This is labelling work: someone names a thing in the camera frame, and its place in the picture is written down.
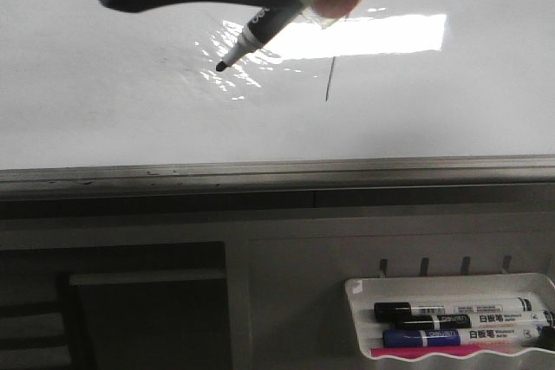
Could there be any blue capped whiteboard marker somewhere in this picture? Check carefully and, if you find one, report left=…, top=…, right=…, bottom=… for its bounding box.
left=382, top=326, right=542, bottom=347

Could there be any dark chair under board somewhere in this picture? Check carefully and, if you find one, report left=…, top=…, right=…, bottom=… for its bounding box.
left=1, top=242, right=232, bottom=369

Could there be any white cabinet panel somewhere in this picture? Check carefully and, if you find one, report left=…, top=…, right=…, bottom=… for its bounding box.
left=228, top=227, right=554, bottom=369

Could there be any white plastic marker tray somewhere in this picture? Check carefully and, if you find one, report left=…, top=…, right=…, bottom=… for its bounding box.
left=344, top=273, right=554, bottom=369

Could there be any black capped marker top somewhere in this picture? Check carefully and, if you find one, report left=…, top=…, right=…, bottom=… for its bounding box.
left=374, top=296, right=539, bottom=322

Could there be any black capped marker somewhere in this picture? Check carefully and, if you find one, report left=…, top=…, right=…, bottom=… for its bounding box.
left=374, top=296, right=539, bottom=322
left=394, top=310, right=554, bottom=330

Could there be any black capped marker middle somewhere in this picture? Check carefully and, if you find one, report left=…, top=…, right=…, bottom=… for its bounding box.
left=394, top=310, right=554, bottom=330

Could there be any white whiteboard with metal frame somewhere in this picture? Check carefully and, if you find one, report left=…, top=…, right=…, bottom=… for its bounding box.
left=1, top=0, right=554, bottom=199

